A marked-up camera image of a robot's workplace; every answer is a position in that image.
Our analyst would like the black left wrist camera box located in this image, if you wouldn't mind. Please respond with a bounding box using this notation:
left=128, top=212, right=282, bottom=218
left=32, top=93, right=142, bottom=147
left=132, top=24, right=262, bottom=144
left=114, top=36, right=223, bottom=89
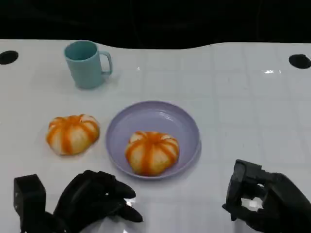
left=13, top=173, right=47, bottom=231

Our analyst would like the pale green mug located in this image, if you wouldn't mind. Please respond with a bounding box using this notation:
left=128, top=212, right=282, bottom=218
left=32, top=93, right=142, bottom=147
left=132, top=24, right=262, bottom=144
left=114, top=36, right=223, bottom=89
left=64, top=40, right=113, bottom=90

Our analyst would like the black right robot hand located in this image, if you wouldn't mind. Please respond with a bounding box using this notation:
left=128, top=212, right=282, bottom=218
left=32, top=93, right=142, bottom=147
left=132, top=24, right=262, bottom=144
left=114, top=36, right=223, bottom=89
left=222, top=159, right=311, bottom=233

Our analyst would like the lilac plate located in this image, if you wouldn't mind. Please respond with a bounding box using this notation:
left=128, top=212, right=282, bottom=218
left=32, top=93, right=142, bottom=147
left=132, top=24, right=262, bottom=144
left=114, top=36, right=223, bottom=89
left=105, top=100, right=202, bottom=182

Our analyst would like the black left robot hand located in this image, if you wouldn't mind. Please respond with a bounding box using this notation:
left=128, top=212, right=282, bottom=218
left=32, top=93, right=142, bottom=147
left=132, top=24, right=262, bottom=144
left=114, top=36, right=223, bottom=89
left=52, top=169, right=144, bottom=233

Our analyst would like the orange white toy bread roll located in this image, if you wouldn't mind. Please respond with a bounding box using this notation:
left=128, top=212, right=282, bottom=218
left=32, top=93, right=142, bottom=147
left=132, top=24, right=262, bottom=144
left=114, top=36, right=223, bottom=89
left=46, top=114, right=101, bottom=156
left=124, top=131, right=180, bottom=177

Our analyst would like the black table cable hole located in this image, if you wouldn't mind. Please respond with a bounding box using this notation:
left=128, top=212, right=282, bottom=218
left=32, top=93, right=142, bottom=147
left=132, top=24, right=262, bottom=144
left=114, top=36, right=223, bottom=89
left=288, top=54, right=311, bottom=69
left=0, top=50, right=19, bottom=65

